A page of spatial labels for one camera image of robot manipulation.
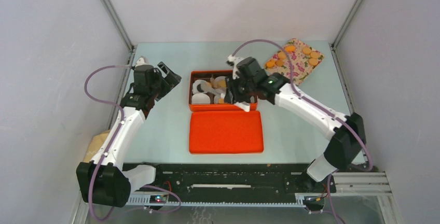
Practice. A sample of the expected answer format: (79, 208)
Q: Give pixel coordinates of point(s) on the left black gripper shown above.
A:
(170, 78)

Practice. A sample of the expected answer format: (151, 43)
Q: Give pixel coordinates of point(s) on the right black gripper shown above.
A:
(232, 97)

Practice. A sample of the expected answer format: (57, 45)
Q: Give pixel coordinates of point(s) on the metal tongs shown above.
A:
(227, 99)

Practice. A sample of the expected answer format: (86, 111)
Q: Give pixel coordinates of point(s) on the floral tray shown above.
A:
(296, 63)

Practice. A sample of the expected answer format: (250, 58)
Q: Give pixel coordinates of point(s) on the orange tin lid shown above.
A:
(226, 132)

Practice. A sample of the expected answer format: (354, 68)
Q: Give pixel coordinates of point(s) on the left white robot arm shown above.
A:
(102, 180)

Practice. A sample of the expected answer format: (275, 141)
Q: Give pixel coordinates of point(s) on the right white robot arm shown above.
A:
(344, 133)

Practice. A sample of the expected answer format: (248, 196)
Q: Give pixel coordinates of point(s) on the white paper cup top-left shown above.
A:
(199, 86)

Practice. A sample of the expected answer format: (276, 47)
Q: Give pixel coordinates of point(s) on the white paper cup top-middle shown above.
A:
(216, 80)

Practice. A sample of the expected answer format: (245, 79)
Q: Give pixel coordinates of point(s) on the white paper cup bottom-left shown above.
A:
(200, 98)

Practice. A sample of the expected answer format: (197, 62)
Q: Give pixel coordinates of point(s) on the white paper cup bottom-middle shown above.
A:
(216, 98)

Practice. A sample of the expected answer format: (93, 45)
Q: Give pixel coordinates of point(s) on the orange cookie tin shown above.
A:
(209, 76)

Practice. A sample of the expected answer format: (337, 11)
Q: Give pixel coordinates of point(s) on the yellow cloth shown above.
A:
(95, 145)

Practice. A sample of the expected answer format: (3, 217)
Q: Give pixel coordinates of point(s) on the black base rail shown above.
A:
(240, 183)

